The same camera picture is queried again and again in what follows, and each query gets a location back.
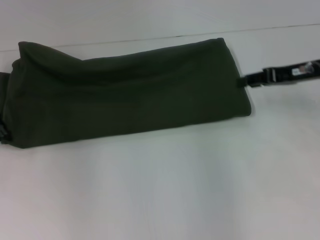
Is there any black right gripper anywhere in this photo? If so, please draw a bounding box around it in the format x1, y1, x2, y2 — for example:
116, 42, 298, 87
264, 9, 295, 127
236, 58, 320, 89

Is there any dark green FREE t-shirt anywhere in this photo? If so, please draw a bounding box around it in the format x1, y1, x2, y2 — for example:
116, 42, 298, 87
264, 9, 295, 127
0, 37, 253, 151

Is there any silver right wrist cable connector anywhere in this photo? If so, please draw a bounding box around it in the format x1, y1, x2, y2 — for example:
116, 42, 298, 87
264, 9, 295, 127
301, 62, 315, 74

